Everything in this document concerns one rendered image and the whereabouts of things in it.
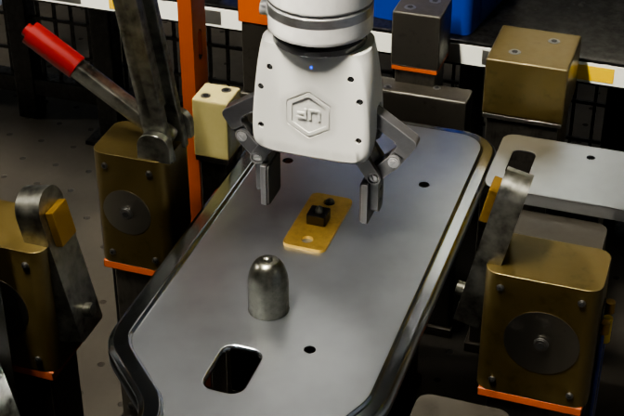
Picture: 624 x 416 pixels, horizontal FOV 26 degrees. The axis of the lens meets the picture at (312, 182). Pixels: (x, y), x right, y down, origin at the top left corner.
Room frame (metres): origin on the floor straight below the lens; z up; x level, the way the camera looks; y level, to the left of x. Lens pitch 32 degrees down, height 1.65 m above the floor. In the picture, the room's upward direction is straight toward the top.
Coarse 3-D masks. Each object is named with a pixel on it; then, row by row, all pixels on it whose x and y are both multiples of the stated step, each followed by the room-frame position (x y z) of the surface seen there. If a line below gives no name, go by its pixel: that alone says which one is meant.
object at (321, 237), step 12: (312, 204) 0.99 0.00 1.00; (324, 204) 0.99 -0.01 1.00; (336, 204) 0.99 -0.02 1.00; (348, 204) 0.99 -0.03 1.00; (300, 216) 0.97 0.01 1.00; (312, 216) 0.96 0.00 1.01; (324, 216) 0.96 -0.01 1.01; (336, 216) 0.97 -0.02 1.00; (300, 228) 0.95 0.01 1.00; (312, 228) 0.95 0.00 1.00; (324, 228) 0.95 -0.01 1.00; (336, 228) 0.95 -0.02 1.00; (288, 240) 0.93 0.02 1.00; (300, 240) 0.93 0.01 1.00; (312, 240) 0.93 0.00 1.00; (324, 240) 0.93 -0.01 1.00
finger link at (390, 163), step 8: (376, 160) 0.96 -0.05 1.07; (384, 160) 0.94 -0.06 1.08; (392, 160) 0.94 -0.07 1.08; (400, 160) 0.94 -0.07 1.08; (384, 168) 0.94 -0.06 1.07; (392, 168) 0.94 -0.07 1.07; (384, 176) 0.94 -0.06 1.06; (360, 184) 0.94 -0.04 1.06; (368, 184) 0.94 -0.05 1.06; (360, 192) 0.94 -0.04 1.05; (368, 192) 0.94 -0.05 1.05; (376, 192) 0.94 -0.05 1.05; (360, 200) 0.94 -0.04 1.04; (368, 200) 0.94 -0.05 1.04; (376, 200) 0.94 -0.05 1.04; (360, 208) 0.94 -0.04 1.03; (368, 208) 0.94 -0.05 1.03; (376, 208) 0.94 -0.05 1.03; (360, 216) 0.94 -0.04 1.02; (368, 216) 0.94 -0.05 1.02
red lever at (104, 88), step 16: (32, 32) 1.04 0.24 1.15; (48, 32) 1.04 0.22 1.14; (32, 48) 1.04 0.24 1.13; (48, 48) 1.03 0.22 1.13; (64, 48) 1.03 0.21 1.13; (64, 64) 1.03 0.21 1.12; (80, 64) 1.03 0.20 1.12; (80, 80) 1.03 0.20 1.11; (96, 80) 1.02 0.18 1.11; (112, 96) 1.02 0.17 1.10; (128, 96) 1.02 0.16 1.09; (128, 112) 1.01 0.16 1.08
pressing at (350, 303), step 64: (448, 128) 1.13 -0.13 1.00; (256, 192) 1.01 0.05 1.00; (320, 192) 1.01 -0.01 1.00; (384, 192) 1.01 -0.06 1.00; (448, 192) 1.01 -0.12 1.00; (192, 256) 0.92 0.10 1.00; (256, 256) 0.92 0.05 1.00; (320, 256) 0.92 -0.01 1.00; (384, 256) 0.92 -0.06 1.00; (448, 256) 0.92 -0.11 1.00; (128, 320) 0.83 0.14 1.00; (192, 320) 0.83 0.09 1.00; (256, 320) 0.83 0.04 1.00; (320, 320) 0.83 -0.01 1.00; (384, 320) 0.83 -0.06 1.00; (128, 384) 0.75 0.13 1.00; (192, 384) 0.75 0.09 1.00; (256, 384) 0.75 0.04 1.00; (320, 384) 0.75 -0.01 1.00; (384, 384) 0.76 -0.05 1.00
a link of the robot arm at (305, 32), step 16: (272, 16) 0.94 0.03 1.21; (288, 16) 0.93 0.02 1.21; (352, 16) 0.93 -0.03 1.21; (368, 16) 0.94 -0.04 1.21; (272, 32) 0.94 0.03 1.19; (288, 32) 0.93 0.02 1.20; (304, 32) 0.92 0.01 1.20; (320, 32) 0.92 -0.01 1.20; (336, 32) 0.92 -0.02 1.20; (352, 32) 0.93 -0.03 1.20; (368, 32) 0.95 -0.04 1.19
